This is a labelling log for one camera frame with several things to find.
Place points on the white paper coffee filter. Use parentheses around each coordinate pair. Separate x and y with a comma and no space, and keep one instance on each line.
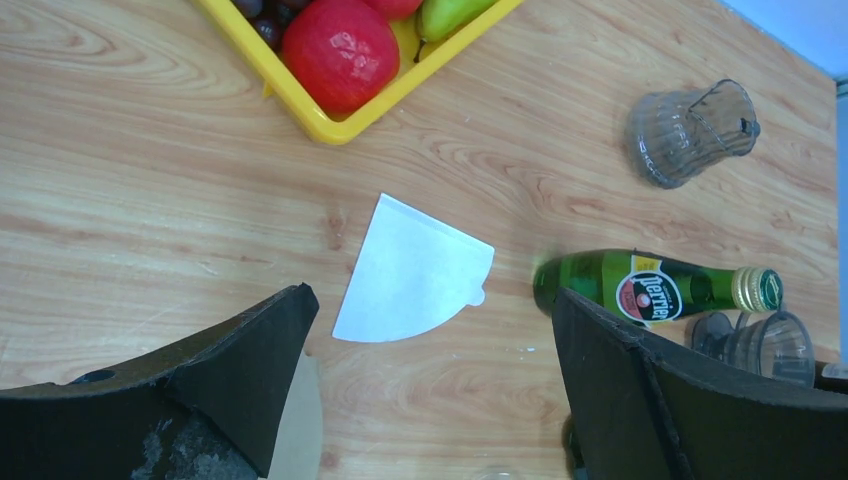
(413,274)

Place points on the green pear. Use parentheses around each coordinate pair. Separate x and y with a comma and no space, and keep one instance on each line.
(437,19)

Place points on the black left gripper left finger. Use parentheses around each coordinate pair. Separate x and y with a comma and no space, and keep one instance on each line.
(205,407)

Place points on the red apple with stem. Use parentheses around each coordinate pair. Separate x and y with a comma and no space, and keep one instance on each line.
(394,9)

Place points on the brown paper coffee filter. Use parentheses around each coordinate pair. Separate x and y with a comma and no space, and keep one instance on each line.
(298,447)

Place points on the ribbed glass coffee server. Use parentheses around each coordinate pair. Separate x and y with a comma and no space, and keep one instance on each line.
(673,136)

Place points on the grey clear plastic dripper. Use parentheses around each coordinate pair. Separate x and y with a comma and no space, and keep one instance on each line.
(778,347)

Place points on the red apple near corner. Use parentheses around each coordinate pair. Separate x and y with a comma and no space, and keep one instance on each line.
(343,53)

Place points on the green Perrier glass bottle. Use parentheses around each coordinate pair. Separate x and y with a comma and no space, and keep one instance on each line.
(648,289)

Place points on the dark purple grape bunch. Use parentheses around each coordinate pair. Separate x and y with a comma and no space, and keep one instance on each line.
(271,18)

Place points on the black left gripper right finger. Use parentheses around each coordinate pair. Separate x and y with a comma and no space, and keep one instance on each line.
(645,407)

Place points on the yellow plastic fruit tray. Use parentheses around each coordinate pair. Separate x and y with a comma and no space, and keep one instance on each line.
(339,129)

